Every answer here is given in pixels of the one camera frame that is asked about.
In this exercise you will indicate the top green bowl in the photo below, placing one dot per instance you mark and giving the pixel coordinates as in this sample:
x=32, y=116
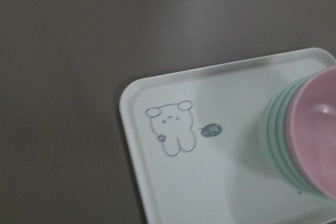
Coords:
x=272, y=143

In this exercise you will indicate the small pink bowl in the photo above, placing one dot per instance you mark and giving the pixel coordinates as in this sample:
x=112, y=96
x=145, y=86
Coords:
x=310, y=131

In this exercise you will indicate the cream rabbit tray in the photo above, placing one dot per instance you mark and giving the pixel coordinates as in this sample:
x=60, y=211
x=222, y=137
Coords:
x=192, y=140

